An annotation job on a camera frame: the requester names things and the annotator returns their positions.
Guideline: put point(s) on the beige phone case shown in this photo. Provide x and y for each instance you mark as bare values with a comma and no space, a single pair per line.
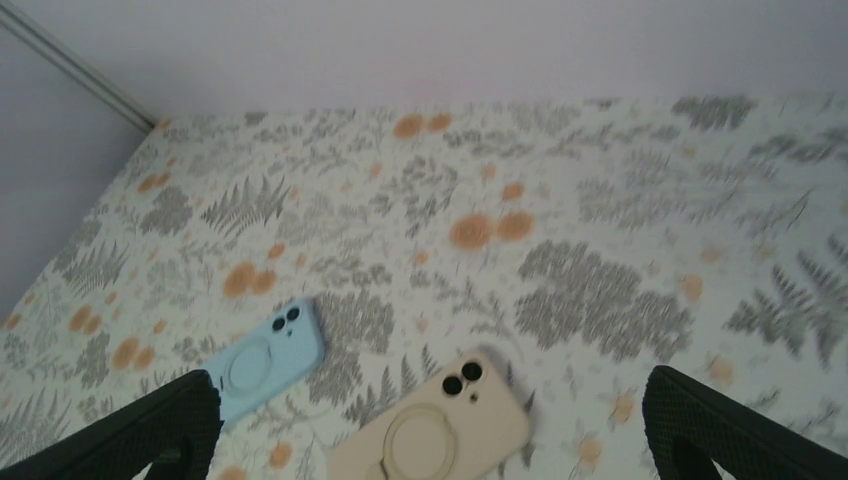
460,424

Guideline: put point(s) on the light blue phone case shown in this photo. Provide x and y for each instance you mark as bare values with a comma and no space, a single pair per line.
267,361

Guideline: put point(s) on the floral patterned table mat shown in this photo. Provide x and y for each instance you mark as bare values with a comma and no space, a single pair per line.
584,243

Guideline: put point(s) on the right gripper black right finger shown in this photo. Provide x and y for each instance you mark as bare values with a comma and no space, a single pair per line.
695,432

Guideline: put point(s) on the aluminium corner frame post left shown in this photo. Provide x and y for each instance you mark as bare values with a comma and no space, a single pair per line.
50,48

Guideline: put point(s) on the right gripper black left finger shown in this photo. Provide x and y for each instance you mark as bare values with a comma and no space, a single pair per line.
171,433

